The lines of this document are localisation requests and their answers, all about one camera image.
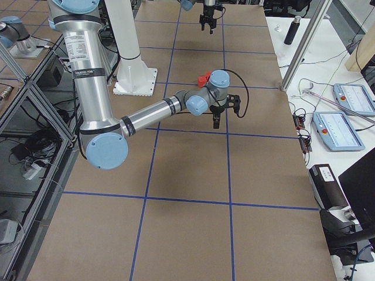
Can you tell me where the small circuit board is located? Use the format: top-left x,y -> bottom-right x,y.
298,135 -> 312,154
293,114 -> 305,130

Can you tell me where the far teach pendant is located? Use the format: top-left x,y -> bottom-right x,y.
333,83 -> 374,117

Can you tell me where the black monitor stand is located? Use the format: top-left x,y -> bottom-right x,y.
319,209 -> 374,266

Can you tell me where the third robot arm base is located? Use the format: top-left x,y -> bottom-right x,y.
1,16 -> 50,59

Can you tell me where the black water bottle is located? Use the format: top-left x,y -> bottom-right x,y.
284,16 -> 301,45

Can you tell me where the teach pendant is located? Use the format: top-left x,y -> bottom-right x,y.
333,83 -> 374,117
312,111 -> 366,152

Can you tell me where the black power adapter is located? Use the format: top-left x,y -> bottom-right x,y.
11,143 -> 30,160

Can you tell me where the near teach pendant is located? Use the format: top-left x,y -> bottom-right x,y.
312,111 -> 366,152

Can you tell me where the aluminium frame post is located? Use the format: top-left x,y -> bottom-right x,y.
280,0 -> 332,92

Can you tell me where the black box with label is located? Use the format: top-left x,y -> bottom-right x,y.
308,164 -> 349,210

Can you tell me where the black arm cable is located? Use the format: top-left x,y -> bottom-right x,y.
204,68 -> 250,119

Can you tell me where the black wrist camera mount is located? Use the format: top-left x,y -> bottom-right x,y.
227,94 -> 241,115

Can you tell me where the black device under table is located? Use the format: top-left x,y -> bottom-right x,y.
36,57 -> 64,87

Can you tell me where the wooden board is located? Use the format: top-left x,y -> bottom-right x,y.
345,24 -> 375,72

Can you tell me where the black monitor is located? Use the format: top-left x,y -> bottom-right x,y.
339,149 -> 374,228

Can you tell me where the metal rod tool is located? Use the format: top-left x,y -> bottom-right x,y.
302,87 -> 369,118

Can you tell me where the white power strip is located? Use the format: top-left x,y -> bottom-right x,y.
22,163 -> 42,180

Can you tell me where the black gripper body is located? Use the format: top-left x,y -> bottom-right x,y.
209,96 -> 234,115
199,5 -> 217,25

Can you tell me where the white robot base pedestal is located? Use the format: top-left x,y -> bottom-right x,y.
105,0 -> 158,96

